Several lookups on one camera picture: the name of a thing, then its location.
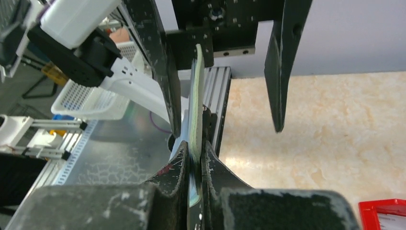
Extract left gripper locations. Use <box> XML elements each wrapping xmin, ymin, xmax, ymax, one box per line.
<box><xmin>124</xmin><ymin>0</ymin><xmax>313</xmax><ymax>138</ymax></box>

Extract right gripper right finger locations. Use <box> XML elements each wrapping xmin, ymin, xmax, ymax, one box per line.
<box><xmin>202</xmin><ymin>142</ymin><xmax>360</xmax><ymax>230</ymax></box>

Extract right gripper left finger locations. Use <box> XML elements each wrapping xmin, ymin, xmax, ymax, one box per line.
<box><xmin>7</xmin><ymin>141</ymin><xmax>190</xmax><ymax>230</ymax></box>

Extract sage green card holder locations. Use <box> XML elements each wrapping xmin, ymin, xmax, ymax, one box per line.
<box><xmin>188</xmin><ymin>44</ymin><xmax>204</xmax><ymax>207</ymax></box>

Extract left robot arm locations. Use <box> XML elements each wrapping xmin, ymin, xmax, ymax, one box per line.
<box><xmin>28</xmin><ymin>0</ymin><xmax>312</xmax><ymax>137</ymax></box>

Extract white VIP cards in bin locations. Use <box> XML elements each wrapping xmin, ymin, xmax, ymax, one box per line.
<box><xmin>378</xmin><ymin>213</ymin><xmax>406</xmax><ymax>230</ymax></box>

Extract white perforated basket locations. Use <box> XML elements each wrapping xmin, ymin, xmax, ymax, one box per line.
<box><xmin>50</xmin><ymin>41</ymin><xmax>150</xmax><ymax>121</ymax></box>

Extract red plastic bin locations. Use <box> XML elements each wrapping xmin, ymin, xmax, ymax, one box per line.
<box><xmin>359</xmin><ymin>199</ymin><xmax>406</xmax><ymax>230</ymax></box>

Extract aluminium frame rail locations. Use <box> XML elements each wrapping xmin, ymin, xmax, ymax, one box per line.
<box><xmin>179</xmin><ymin>67</ymin><xmax>231</xmax><ymax>157</ymax></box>

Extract white cable duct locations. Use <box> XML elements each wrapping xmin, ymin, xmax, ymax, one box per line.
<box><xmin>52</xmin><ymin>120</ymin><xmax>98</xmax><ymax>185</ymax></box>

